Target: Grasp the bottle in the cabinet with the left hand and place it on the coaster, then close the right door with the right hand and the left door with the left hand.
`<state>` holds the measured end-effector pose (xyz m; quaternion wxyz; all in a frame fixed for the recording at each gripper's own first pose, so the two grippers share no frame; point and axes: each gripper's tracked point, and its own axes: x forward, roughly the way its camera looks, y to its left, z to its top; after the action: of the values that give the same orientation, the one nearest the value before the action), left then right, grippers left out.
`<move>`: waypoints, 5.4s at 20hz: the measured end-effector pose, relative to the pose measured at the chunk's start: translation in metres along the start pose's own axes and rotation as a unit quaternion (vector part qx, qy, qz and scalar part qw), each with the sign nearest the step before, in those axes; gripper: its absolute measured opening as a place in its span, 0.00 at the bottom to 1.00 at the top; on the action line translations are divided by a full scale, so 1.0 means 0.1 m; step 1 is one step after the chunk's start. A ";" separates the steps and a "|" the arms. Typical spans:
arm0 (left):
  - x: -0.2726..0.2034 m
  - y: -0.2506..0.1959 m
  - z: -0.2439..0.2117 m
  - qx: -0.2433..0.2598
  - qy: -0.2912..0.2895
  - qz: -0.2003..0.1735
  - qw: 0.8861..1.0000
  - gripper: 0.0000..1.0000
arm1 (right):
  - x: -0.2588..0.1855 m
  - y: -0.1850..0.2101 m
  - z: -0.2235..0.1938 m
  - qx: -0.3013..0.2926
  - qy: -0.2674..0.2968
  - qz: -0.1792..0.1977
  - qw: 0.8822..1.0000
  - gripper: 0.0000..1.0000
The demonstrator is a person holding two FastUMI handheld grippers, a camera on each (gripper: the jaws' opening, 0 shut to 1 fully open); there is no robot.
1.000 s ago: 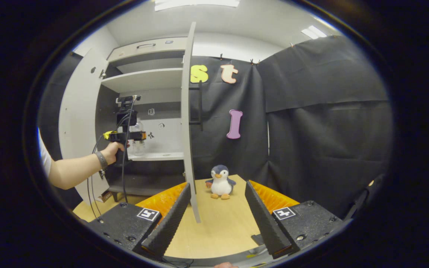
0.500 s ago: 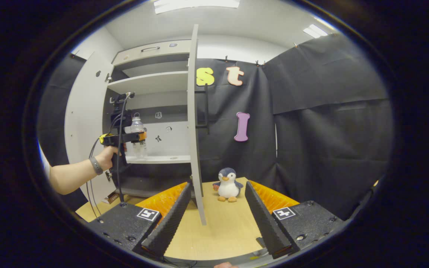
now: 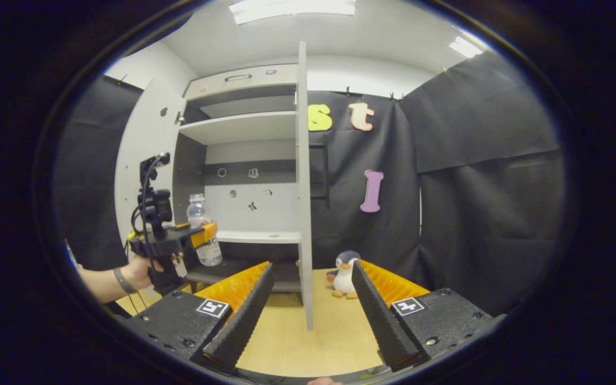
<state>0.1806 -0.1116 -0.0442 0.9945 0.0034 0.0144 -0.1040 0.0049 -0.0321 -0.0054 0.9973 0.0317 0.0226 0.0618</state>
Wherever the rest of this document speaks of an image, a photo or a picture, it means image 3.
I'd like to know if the penguin plush toy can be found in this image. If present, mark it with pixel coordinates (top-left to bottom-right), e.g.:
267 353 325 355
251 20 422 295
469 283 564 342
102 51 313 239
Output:
327 250 362 299

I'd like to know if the black backdrop cloth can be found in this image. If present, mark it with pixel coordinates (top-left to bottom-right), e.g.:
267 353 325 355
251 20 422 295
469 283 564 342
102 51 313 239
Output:
54 51 565 317

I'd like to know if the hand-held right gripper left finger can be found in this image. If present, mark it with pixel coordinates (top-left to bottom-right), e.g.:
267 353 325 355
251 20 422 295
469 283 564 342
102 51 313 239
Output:
125 261 275 371

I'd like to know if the grey wristband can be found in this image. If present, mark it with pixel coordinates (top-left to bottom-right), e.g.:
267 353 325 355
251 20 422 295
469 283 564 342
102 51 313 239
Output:
113 267 137 295

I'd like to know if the white and grey cabinet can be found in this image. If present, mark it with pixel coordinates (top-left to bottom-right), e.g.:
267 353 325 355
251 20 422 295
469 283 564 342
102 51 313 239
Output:
172 63 311 294

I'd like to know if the white cabinet door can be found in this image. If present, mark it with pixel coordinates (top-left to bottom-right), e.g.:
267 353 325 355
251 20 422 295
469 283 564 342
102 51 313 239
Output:
294 42 331 331
114 78 187 300

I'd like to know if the small ceiling light panel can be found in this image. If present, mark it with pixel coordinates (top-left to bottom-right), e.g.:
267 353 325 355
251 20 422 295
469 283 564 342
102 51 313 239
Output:
449 36 484 59

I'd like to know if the white cabinet drawer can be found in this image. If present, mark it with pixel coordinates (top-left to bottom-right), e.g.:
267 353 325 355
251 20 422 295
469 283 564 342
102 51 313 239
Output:
183 64 298 102

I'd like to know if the clear plastic bottle red label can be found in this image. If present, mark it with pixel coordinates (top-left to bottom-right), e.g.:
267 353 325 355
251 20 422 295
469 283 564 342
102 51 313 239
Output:
187 193 224 267

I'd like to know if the large ceiling light panel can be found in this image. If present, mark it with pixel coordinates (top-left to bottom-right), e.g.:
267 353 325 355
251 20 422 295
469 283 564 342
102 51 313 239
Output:
229 0 357 25

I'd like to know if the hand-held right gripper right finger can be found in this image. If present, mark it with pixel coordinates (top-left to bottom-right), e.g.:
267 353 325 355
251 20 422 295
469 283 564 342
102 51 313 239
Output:
351 259 506 373

